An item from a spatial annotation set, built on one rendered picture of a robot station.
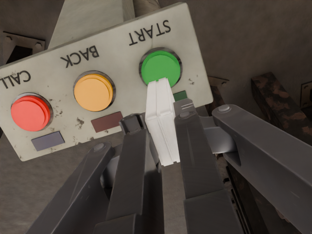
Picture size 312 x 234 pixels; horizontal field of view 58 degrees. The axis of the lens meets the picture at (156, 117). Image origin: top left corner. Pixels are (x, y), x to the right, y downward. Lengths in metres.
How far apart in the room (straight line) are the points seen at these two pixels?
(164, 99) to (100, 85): 0.15
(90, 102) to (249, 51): 0.83
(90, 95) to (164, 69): 0.08
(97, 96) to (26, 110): 0.08
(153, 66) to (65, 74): 0.09
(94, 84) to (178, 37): 0.10
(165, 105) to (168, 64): 0.14
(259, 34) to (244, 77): 0.17
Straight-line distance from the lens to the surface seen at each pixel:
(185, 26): 0.29
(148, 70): 0.29
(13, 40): 0.99
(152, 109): 0.15
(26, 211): 1.72
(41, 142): 0.35
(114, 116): 0.32
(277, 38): 1.09
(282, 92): 1.07
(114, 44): 0.30
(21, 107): 0.33
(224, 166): 1.37
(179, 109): 0.16
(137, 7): 0.76
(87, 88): 0.30
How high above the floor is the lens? 0.85
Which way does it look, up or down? 48 degrees down
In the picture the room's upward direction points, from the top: 170 degrees clockwise
